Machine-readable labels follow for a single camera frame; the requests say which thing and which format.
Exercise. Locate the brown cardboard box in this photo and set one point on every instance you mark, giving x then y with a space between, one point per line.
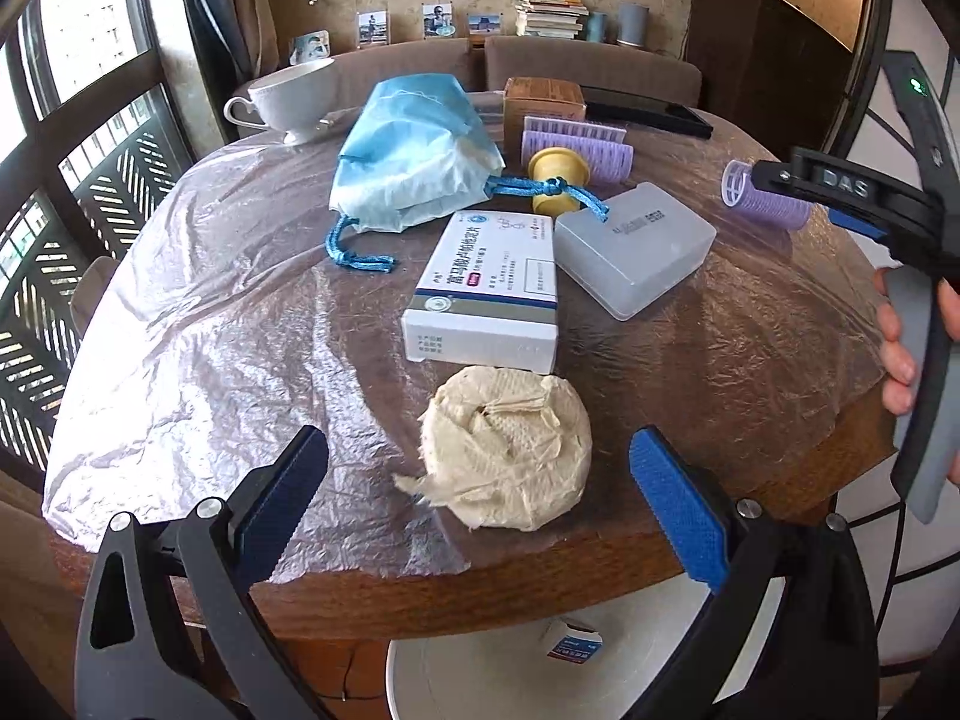
544 101

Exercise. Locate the pale grey cylinder container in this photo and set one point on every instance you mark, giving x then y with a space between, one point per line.
633 25

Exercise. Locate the stack of books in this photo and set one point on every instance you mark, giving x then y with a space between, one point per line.
551 13

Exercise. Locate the brown sofa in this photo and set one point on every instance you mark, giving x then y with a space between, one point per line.
570 60

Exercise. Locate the white teacup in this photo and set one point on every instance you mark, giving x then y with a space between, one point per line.
289 101

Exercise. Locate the small white blue carton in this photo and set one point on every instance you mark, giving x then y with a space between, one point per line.
574 641

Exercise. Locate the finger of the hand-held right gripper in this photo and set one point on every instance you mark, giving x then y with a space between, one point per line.
840 181
859 223

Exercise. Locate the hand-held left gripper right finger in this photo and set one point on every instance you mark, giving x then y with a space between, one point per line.
675 502

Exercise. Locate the person's right hand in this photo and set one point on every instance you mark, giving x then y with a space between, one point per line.
896 360

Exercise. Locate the paper-wrapped round cake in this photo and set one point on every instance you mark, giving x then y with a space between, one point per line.
510 457

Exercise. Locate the purple hair roller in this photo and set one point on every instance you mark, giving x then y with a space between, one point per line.
739 191
600 161
574 126

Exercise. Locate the black flat case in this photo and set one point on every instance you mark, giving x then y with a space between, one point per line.
645 114

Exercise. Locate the dark curtain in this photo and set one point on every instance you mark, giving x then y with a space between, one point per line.
217 30

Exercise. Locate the white round bin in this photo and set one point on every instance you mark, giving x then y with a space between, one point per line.
465 675

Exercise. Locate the translucent plastic box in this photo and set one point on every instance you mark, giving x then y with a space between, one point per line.
637 247

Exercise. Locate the grey-blue mug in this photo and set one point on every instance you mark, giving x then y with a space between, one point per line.
597 27

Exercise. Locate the white medicine box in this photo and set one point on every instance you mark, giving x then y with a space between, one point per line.
480 277

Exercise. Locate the small photo frame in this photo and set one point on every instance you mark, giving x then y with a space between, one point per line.
373 28
484 25
438 21
311 47

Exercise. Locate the dark wooden cabinet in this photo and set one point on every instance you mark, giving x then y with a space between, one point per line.
765 52

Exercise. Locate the yellow plastic cup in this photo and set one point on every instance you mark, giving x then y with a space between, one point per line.
555 169

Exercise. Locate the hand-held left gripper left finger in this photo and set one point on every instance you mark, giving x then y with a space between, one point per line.
281 495

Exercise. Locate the window with dark frame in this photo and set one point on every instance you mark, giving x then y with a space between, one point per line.
82 22

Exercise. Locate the clear plastic table sheet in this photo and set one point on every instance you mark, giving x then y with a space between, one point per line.
225 330

